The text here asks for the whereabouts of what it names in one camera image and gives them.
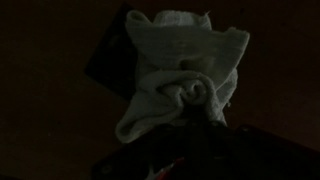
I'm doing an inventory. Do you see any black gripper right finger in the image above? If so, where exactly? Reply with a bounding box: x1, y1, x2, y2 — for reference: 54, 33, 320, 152
200, 122, 320, 180

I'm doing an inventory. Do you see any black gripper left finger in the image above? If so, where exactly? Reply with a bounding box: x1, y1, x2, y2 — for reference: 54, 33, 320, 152
91, 125, 184, 180

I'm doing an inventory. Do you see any black box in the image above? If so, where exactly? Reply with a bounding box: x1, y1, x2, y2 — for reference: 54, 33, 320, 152
84, 3, 137, 100

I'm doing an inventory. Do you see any white cloth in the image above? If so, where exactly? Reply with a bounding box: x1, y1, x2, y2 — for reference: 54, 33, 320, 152
115, 10, 250, 143

